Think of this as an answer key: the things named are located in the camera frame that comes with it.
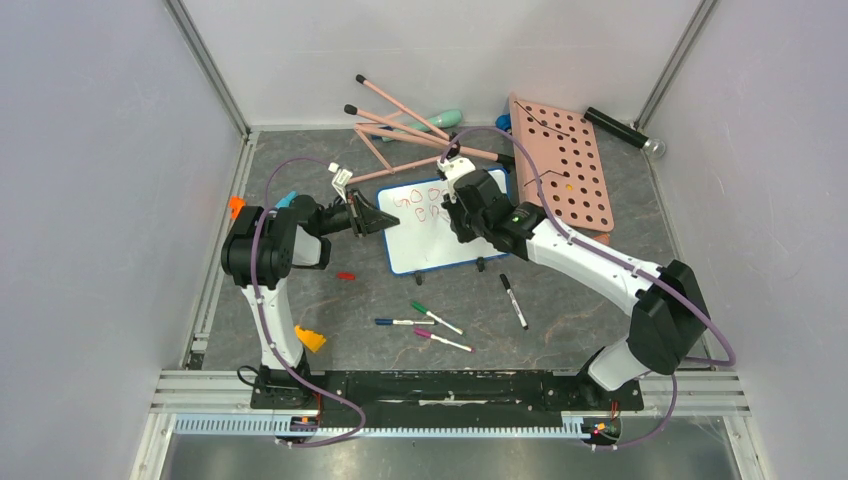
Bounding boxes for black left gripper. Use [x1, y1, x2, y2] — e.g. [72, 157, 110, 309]
[315, 187, 398, 238]

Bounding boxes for blue framed whiteboard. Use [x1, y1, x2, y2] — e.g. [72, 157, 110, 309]
[377, 178, 503, 275]

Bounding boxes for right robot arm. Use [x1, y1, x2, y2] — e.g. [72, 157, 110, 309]
[439, 158, 707, 408]

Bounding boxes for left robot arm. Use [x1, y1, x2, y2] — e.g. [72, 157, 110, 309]
[221, 189, 400, 410]

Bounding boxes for black whiteboard marker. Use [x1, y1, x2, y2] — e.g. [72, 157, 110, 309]
[499, 273, 529, 330]

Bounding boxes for green whiteboard marker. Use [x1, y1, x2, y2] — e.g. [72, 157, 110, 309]
[410, 301, 464, 335]

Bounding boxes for blue whiteboard marker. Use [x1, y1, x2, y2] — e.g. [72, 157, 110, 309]
[374, 318, 436, 326]

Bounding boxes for pink whiteboard marker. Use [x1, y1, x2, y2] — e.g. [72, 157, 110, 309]
[414, 328, 476, 353]

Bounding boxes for blue toy marker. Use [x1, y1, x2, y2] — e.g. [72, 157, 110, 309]
[275, 191, 298, 209]

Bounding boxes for pink folding stand legs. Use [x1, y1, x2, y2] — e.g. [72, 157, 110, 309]
[344, 73, 515, 185]

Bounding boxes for small blue toy car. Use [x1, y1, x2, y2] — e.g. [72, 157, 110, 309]
[495, 114, 512, 133]

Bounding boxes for mint green toy bottle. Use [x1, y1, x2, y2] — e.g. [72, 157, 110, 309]
[379, 109, 463, 143]

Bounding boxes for pink perforated board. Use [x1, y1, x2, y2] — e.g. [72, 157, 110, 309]
[508, 93, 614, 237]

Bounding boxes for orange round tape measure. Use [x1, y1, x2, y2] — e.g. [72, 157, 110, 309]
[593, 233, 611, 246]

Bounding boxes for yellow orange wedge block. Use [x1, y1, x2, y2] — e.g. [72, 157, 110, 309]
[295, 325, 327, 353]

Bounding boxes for orange clip left edge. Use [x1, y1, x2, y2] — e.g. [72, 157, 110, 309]
[228, 196, 246, 220]

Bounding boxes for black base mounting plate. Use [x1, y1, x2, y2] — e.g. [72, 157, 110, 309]
[250, 368, 644, 429]

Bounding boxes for black flashlight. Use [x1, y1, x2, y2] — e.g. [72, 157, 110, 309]
[584, 107, 666, 159]

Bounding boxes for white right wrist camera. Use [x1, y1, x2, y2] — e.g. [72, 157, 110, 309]
[437, 156, 476, 202]

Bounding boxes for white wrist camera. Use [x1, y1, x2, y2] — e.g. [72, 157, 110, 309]
[327, 162, 353, 203]
[437, 156, 476, 202]

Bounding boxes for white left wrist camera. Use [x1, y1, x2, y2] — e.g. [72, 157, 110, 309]
[327, 162, 353, 203]

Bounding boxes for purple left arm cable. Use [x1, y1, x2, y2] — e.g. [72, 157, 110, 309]
[248, 157, 369, 450]

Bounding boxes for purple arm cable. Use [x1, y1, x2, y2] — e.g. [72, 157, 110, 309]
[439, 125, 738, 453]
[248, 157, 369, 450]

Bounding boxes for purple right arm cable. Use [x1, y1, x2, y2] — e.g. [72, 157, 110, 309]
[439, 125, 738, 453]

